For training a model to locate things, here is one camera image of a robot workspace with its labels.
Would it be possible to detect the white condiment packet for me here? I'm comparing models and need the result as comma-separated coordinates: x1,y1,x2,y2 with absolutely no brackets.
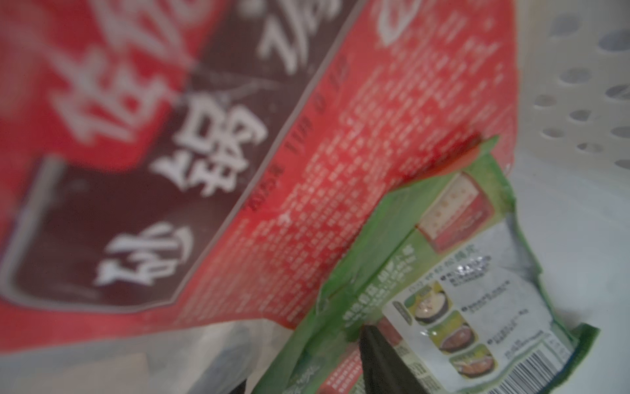
1,319,292,393

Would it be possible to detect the white perforated plastic basket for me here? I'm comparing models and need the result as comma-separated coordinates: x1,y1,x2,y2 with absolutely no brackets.
510,1,629,393

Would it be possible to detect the red condiment packet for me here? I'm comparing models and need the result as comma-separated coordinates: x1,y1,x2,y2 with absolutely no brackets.
1,1,518,355

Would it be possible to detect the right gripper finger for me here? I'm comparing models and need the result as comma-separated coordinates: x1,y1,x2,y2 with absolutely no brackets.
359,325,426,394

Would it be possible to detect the green condiment packet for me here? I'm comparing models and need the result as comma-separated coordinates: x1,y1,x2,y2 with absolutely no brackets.
254,138,600,393

